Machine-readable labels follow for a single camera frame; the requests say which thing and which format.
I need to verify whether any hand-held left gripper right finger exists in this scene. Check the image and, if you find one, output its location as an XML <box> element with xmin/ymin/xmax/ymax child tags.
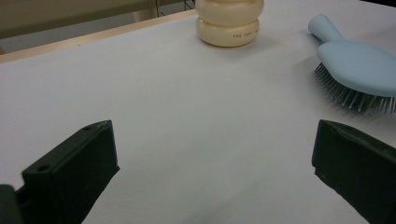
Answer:
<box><xmin>311</xmin><ymin>119</ymin><xmax>396</xmax><ymax>224</ymax></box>

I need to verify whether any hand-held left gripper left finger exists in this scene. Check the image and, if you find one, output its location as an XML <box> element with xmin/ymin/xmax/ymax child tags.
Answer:
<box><xmin>15</xmin><ymin>119</ymin><xmax>120</xmax><ymax>224</ymax></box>

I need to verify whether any light blue hairbrush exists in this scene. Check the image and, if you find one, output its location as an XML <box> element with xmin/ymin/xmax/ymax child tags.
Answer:
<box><xmin>307</xmin><ymin>14</ymin><xmax>396</xmax><ymax>115</ymax></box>

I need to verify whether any cream ribbed cup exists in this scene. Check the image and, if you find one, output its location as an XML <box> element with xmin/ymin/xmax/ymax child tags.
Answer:
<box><xmin>194</xmin><ymin>0</ymin><xmax>265</xmax><ymax>49</ymax></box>

